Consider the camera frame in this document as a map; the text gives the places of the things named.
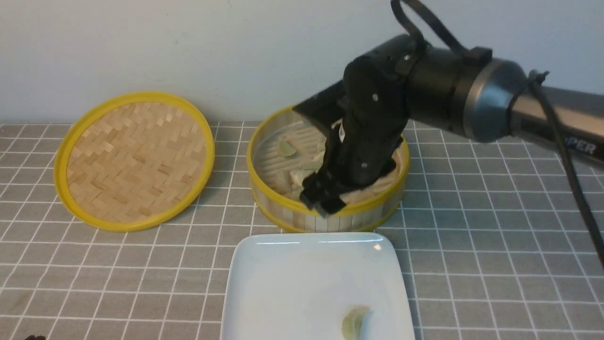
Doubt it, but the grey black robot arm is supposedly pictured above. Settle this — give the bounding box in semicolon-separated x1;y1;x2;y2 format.
293;34;556;217

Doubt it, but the yellow-rimmed bamboo steamer basket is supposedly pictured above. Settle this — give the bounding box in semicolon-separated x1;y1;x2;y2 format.
246;107;411;233

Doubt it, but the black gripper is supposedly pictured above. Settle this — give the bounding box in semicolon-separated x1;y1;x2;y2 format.
293;47;416;218

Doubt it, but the black cable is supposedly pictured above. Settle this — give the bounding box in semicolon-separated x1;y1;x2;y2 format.
391;0;604;267

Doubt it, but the white dumpling in steamer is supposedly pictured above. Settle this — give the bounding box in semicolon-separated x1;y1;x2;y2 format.
289;169;316;188

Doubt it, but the yellow-rimmed bamboo steamer lid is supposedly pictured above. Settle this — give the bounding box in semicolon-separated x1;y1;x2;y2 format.
53;91;216;233

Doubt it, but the white square plate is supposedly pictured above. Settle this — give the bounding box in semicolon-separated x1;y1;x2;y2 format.
220;232;416;340

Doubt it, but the small green left dumpling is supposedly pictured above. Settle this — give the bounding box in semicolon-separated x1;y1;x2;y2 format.
277;139;297;158

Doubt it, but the dark object at edge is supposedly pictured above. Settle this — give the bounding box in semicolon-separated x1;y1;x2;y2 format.
24;334;47;340

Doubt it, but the green dumpling on plate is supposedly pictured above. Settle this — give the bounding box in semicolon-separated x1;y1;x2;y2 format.
341;306;370;340

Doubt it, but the grey checkered tablecloth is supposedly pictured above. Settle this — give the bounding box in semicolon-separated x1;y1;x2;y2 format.
0;122;603;340

